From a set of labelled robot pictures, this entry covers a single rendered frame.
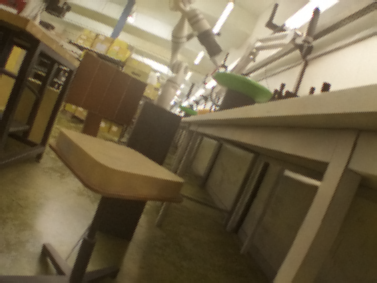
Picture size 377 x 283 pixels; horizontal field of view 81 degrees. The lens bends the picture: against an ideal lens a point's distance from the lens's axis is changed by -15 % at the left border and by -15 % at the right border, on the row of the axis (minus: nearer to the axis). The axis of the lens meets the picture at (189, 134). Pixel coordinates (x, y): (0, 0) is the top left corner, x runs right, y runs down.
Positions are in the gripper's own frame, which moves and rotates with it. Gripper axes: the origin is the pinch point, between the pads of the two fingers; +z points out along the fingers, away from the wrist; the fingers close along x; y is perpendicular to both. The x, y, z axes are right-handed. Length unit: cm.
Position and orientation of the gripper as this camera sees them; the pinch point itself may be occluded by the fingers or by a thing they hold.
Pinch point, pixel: (219, 70)
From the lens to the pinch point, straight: 115.6
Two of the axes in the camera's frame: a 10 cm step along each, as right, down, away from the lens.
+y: 8.3, -5.4, 1.5
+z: 5.0, 8.4, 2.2
